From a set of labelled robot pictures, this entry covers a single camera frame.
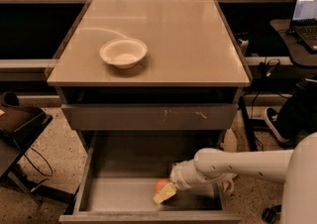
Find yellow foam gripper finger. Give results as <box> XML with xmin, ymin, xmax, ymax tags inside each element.
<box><xmin>153</xmin><ymin>182</ymin><xmax>176</xmax><ymax>204</ymax></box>

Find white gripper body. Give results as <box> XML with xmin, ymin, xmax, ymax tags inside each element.
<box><xmin>169</xmin><ymin>161</ymin><xmax>202</xmax><ymax>190</ymax></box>

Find orange fruit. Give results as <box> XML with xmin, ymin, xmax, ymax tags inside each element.
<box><xmin>155</xmin><ymin>178</ymin><xmax>170</xmax><ymax>192</ymax></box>

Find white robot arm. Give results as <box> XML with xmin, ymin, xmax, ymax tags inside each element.
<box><xmin>154</xmin><ymin>133</ymin><xmax>317</xmax><ymax>224</ymax></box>

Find open middle drawer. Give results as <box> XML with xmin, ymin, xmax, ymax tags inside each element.
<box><xmin>59</xmin><ymin>131</ymin><xmax>241</xmax><ymax>224</ymax></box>

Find closed top drawer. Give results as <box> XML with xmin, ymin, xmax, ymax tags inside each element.
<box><xmin>61</xmin><ymin>104</ymin><xmax>238</xmax><ymax>131</ymax></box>

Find grey drawer cabinet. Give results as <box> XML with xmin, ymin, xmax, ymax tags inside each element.
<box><xmin>45</xmin><ymin>0</ymin><xmax>254</xmax><ymax>224</ymax></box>

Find black office chair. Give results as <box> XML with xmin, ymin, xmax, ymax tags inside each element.
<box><xmin>262</xmin><ymin>205</ymin><xmax>281</xmax><ymax>224</ymax></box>

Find black sneaker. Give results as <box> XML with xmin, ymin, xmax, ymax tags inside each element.
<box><xmin>264</xmin><ymin>107</ymin><xmax>289</xmax><ymax>143</ymax></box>

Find black trouser leg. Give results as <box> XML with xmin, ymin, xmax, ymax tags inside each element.
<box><xmin>276</xmin><ymin>82</ymin><xmax>317</xmax><ymax>140</ymax></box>

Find white paper bowl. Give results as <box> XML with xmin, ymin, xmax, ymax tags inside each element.
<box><xmin>99</xmin><ymin>38</ymin><xmax>148</xmax><ymax>68</ymax></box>

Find black side table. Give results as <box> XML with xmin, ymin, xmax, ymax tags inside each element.
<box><xmin>0</xmin><ymin>92</ymin><xmax>53</xmax><ymax>205</ymax></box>

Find black laptop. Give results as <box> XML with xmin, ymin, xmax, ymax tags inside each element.
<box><xmin>289</xmin><ymin>0</ymin><xmax>317</xmax><ymax>53</ymax></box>

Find black floor cable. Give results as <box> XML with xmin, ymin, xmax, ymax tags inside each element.
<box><xmin>236</xmin><ymin>90</ymin><xmax>264</xmax><ymax>157</ymax></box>

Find black cable loop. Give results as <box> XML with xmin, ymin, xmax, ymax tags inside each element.
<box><xmin>23</xmin><ymin>146</ymin><xmax>54</xmax><ymax>178</ymax></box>

